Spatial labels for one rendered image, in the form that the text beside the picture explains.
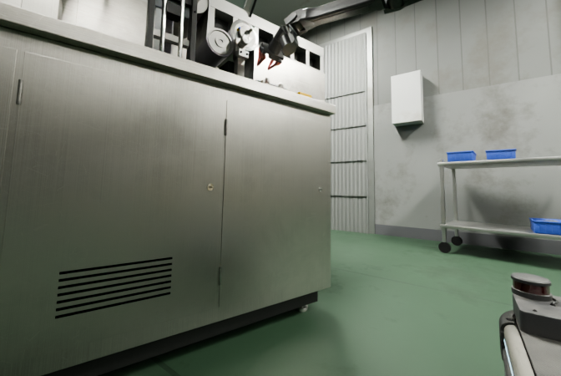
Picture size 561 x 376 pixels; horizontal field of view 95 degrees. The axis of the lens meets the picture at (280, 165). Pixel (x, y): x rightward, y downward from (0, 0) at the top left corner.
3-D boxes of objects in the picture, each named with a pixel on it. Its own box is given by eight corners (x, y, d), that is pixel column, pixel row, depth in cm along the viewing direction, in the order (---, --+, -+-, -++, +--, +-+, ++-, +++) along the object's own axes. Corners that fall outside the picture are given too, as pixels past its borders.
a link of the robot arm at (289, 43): (305, 24, 109) (294, 9, 102) (313, 42, 104) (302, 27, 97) (283, 43, 114) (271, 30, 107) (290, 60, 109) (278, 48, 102)
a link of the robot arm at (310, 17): (407, -4, 85) (400, -33, 77) (405, 12, 85) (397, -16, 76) (300, 27, 112) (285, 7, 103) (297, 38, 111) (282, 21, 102)
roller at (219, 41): (207, 49, 112) (208, 23, 113) (189, 70, 132) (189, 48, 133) (232, 58, 119) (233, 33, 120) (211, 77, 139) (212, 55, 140)
